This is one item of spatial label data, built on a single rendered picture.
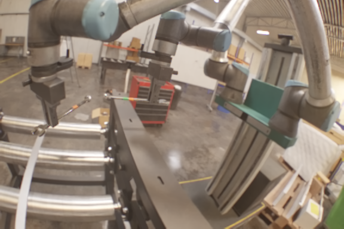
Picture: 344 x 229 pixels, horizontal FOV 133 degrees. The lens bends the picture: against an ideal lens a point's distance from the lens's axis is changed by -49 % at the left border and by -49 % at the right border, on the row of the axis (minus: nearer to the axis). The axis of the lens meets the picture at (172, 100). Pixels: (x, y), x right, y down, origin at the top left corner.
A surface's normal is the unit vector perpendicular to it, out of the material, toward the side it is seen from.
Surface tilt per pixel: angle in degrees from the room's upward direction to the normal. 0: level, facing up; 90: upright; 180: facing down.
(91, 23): 114
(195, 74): 90
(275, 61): 90
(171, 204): 0
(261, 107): 90
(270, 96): 90
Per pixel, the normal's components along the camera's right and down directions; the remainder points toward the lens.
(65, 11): 0.14, 0.28
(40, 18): 0.08, 0.51
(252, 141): -0.91, -0.12
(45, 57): 0.75, 0.47
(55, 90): 0.94, 0.33
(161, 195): 0.25, -0.93
